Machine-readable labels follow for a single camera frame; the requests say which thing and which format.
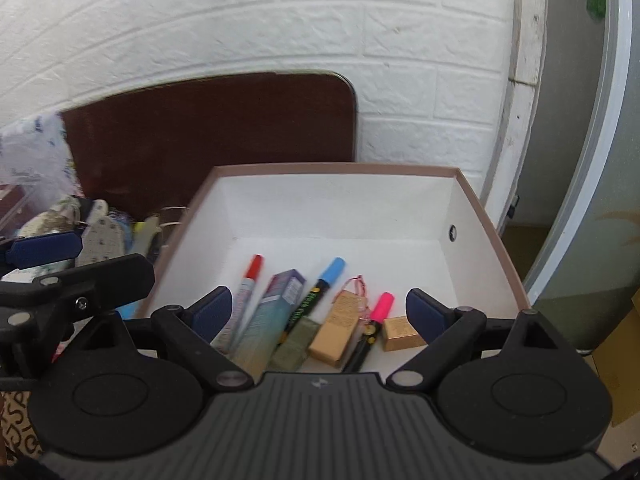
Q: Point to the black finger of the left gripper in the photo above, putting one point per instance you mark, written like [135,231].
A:
[95,277]

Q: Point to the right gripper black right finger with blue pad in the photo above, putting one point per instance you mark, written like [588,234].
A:
[453,337]

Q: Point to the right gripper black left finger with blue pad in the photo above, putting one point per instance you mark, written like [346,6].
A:
[185,335]

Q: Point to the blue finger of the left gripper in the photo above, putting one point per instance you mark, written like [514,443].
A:
[20,253]

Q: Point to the red cap white marker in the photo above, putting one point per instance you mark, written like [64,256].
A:
[241,299]

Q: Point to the long teal gradient box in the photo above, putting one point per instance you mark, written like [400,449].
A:
[262,333]

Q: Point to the olive green small box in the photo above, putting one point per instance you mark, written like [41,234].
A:
[292,354]

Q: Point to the black marker blue cap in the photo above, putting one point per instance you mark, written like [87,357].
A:
[323,285]

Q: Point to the gold rectangular box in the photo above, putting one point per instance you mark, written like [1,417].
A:
[335,334]

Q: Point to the white dotted plastic package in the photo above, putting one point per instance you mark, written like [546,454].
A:
[102,238]

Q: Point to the small gold cube box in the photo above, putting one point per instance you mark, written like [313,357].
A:
[399,334]

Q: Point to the pink cap black marker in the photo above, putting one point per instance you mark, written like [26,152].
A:
[370,333]

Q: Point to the white floral plastic bag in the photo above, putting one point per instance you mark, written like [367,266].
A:
[37,152]

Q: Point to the brown cardboard box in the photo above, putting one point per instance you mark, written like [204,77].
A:
[396,227]

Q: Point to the letter print table cloth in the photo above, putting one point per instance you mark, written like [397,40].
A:
[17,433]

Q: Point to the dark brown chair back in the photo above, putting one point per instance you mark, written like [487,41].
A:
[146,149]

